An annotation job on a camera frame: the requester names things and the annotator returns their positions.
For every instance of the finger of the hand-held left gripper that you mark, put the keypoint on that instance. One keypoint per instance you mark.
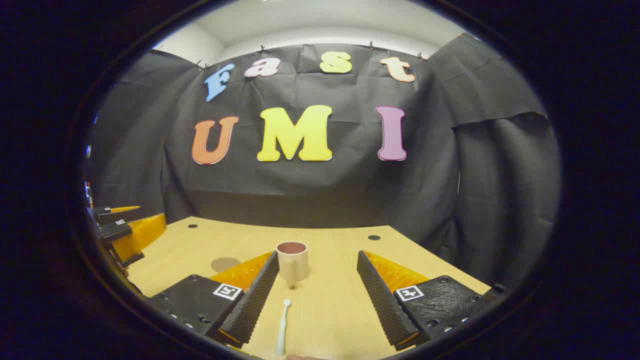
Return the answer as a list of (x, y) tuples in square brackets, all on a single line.
[(117, 216), (117, 231)]

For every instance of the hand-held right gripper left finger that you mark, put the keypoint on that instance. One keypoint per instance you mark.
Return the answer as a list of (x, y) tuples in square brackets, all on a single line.
[(255, 300)]

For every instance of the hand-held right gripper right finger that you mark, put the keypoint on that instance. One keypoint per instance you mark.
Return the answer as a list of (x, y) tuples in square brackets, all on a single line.
[(380, 300)]

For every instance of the pale green toothbrush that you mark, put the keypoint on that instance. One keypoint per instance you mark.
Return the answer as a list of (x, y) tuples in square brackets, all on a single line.
[(282, 327)]

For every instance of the round brown coaster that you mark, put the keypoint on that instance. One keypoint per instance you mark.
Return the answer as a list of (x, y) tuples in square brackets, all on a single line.
[(225, 263)]

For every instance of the wooden desktop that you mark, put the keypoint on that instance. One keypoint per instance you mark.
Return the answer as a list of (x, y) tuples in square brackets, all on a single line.
[(330, 310)]

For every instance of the black backdrop cloth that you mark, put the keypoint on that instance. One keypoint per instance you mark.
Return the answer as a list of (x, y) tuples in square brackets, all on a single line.
[(325, 190)]

